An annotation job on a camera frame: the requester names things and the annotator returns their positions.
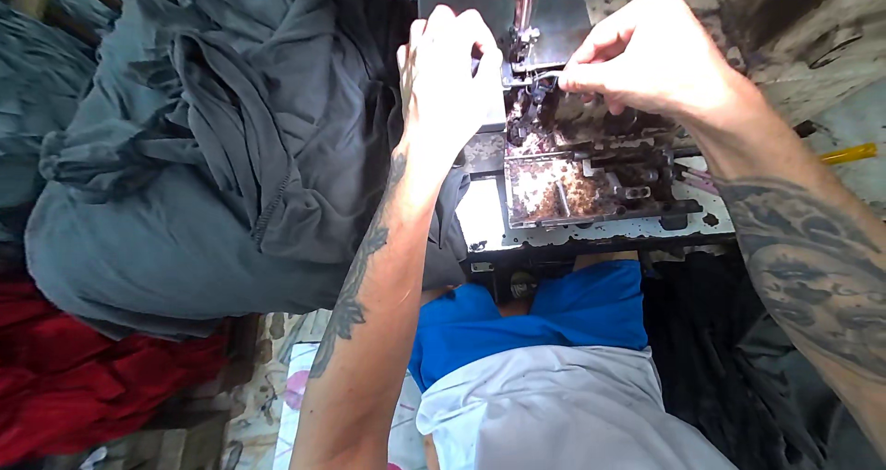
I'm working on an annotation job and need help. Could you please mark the yellow stick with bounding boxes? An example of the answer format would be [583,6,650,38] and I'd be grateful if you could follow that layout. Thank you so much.
[820,142,879,165]

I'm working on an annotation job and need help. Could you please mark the pile of red garments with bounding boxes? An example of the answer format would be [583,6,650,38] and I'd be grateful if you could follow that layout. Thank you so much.
[0,276,231,467]

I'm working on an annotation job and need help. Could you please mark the person's left forearm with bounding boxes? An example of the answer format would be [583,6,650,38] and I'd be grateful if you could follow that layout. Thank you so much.
[289,138,461,470]

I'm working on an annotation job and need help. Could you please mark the pile of blue-grey garments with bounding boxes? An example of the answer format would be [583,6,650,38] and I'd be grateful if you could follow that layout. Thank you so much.
[0,0,126,246]

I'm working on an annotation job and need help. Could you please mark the white sewing table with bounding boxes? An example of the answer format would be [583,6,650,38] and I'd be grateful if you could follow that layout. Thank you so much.
[455,148,737,273]

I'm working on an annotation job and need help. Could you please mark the pile of black garments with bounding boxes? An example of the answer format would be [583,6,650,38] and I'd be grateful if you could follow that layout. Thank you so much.
[642,250,876,470]

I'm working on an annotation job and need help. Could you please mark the grey sewing machine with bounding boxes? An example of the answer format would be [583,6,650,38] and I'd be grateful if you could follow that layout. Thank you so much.
[417,0,704,230]

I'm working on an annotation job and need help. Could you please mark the pile of grey garments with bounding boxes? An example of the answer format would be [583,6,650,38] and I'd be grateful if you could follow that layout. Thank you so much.
[25,0,473,341]

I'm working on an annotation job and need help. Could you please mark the person's left hand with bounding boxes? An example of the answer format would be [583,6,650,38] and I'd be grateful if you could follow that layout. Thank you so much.
[397,5,505,161]

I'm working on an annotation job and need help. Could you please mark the person's right forearm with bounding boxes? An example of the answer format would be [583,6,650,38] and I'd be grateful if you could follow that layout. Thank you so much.
[682,75,886,457]

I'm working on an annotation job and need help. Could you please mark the person's body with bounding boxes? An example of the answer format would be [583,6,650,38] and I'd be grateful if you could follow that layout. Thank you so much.
[415,345,740,470]

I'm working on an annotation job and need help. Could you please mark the person's legs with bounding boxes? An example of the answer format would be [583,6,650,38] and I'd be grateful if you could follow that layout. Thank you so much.
[407,250,653,393]

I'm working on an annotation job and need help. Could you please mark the white patterned seat cover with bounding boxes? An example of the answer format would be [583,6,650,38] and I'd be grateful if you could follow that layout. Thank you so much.
[273,342,431,470]

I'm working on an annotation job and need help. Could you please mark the brown wooden frame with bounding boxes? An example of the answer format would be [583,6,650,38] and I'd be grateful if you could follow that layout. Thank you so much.
[10,0,124,48]

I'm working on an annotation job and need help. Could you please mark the person's right hand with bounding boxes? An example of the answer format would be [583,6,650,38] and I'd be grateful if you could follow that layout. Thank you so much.
[558,0,759,126]

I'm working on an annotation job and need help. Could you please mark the pink thin tool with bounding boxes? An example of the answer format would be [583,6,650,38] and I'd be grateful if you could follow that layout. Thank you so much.
[673,162,721,195]

